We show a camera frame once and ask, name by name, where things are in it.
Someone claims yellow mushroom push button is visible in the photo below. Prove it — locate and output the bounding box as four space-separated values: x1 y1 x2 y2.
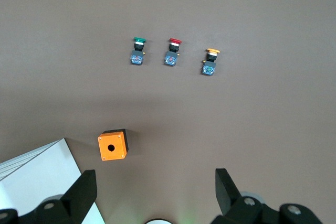
202 48 221 76

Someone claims green mushroom push button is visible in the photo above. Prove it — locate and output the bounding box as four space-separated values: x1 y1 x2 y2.
130 36 147 66

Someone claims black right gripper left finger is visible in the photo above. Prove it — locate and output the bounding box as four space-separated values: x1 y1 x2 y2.
0 169 98 224

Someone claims white drawer cabinet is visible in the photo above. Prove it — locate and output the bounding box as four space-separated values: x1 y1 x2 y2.
0 137 106 224

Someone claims orange button enclosure box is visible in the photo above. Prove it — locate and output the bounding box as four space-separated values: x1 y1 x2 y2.
97 128 130 162

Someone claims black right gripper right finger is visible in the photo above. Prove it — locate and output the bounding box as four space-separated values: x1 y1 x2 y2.
211 168 323 224

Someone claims red mushroom push button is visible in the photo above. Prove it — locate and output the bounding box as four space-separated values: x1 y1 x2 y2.
164 37 183 67

